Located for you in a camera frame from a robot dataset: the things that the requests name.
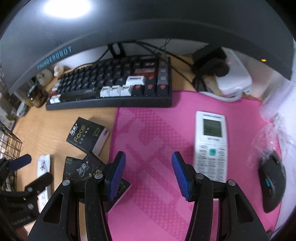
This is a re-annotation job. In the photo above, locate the black computer mouse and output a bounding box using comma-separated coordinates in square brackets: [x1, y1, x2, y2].
[258, 151, 287, 213]

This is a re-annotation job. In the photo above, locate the small duck figurine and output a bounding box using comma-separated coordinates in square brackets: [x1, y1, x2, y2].
[54, 65, 64, 78]

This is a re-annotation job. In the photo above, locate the white remote control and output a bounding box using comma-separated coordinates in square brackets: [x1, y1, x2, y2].
[193, 111, 228, 182]

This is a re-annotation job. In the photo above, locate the black mechanical keyboard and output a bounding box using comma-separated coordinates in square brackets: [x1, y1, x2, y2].
[46, 55, 172, 110]

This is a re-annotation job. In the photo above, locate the dark glass jar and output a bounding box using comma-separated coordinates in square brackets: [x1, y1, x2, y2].
[27, 82, 49, 108]

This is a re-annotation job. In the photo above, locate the black wire basket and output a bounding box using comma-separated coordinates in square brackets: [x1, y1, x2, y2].
[1, 123, 22, 191]

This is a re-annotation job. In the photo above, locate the white power strip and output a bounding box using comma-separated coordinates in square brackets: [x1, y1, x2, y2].
[215, 47, 252, 97]

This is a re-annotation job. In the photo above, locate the black computer monitor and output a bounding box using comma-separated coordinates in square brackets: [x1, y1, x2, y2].
[1, 1, 295, 92]

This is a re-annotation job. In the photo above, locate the pink desk mat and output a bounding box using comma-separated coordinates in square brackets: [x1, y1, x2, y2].
[108, 91, 280, 240]

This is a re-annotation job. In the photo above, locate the small ceramic bowl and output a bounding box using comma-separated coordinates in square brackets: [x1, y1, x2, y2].
[16, 102, 29, 118]

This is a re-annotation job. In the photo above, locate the black power adapter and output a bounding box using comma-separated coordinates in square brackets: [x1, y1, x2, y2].
[191, 44, 230, 77]

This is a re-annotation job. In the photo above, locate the black Face tissue pack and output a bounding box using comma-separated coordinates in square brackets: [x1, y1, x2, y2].
[73, 154, 131, 213]
[63, 156, 82, 181]
[66, 117, 109, 157]

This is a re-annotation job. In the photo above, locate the clear crumpled plastic bag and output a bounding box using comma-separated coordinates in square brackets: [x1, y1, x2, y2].
[246, 86, 295, 168]

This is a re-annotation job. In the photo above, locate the white wet wipes pack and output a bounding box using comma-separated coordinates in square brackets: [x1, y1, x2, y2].
[37, 155, 52, 212]

